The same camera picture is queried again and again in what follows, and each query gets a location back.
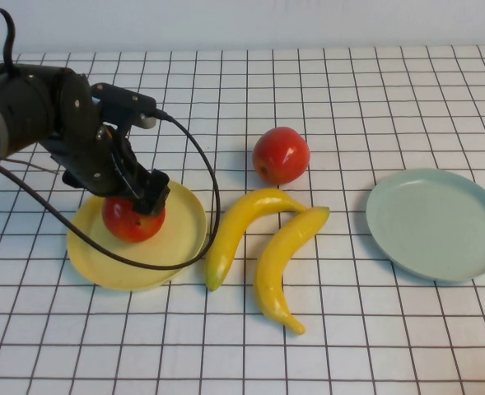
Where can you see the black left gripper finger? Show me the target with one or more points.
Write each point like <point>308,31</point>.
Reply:
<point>159,189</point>
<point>140,204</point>

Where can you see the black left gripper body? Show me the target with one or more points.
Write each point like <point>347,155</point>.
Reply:
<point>98,168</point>

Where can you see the red apple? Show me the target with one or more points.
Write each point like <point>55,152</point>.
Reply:
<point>280,155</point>
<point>127,226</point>

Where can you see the yellow banana green tip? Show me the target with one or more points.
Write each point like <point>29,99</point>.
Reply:
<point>229,230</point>

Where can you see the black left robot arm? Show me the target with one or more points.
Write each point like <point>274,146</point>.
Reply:
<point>24,111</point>

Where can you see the yellow round plate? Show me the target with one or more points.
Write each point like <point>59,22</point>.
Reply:
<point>176,230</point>

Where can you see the pale green round plate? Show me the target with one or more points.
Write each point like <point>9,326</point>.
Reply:
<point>435,226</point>

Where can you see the white grid-pattern tablecloth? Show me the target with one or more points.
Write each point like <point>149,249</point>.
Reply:
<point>308,90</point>

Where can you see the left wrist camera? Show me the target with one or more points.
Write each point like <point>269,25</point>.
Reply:
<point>122,98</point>

